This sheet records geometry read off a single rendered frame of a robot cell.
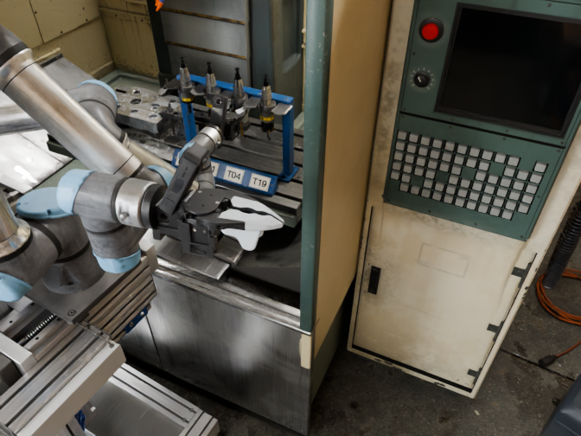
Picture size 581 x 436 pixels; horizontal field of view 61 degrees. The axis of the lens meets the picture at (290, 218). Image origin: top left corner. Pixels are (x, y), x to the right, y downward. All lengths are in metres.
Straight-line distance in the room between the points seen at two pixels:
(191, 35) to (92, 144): 1.68
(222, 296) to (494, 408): 1.37
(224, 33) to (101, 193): 1.74
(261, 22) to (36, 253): 1.60
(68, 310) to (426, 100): 1.04
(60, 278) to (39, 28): 2.11
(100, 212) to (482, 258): 1.29
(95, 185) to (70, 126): 0.16
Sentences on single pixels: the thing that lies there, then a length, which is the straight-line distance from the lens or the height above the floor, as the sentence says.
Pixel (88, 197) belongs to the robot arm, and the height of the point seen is 1.58.
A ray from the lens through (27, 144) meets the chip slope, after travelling 2.78.
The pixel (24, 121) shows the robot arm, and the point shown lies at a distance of 1.59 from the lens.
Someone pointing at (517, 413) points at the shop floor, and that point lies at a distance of 2.51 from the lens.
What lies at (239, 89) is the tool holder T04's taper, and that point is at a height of 1.26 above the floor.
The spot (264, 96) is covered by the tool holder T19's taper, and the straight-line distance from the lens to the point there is 1.72.
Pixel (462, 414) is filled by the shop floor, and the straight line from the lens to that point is 2.43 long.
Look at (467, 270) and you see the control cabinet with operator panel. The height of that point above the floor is 0.80.
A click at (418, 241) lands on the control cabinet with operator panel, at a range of 1.77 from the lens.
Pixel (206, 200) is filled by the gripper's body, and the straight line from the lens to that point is 0.75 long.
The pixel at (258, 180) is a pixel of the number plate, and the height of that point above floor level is 0.94.
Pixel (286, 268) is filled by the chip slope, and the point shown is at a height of 0.78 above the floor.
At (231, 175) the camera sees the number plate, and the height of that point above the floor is 0.93.
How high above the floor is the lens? 2.06
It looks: 42 degrees down
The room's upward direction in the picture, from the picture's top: straight up
